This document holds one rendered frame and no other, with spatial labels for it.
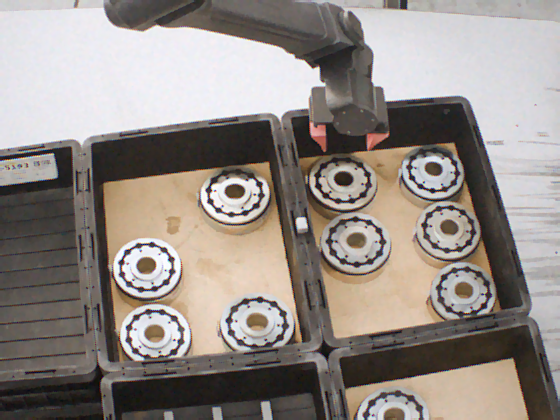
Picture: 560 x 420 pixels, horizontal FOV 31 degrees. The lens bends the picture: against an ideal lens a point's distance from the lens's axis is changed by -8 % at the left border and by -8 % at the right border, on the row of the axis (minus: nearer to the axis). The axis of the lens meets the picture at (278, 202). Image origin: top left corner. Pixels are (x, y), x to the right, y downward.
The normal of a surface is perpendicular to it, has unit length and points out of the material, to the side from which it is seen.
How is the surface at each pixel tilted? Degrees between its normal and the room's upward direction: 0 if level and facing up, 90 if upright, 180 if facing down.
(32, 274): 0
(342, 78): 33
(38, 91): 0
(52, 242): 0
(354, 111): 90
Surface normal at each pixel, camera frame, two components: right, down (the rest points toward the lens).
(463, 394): 0.01, -0.58
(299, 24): 0.86, -0.25
